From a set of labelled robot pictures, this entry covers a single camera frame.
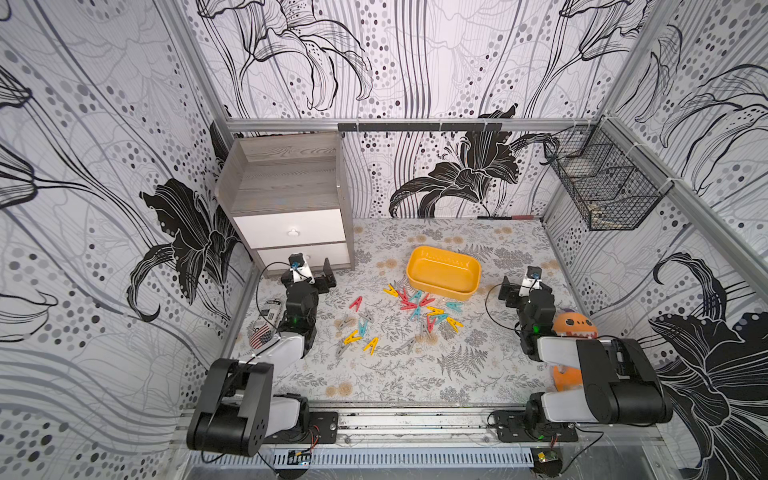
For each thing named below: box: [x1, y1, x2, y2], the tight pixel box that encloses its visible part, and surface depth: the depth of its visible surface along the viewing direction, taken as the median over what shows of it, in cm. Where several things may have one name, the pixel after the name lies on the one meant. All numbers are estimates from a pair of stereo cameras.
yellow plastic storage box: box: [407, 246, 481, 301], surface depth 105 cm
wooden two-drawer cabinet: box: [215, 132, 355, 278], surface depth 88 cm
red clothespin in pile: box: [398, 289, 436, 310], surface depth 97 cm
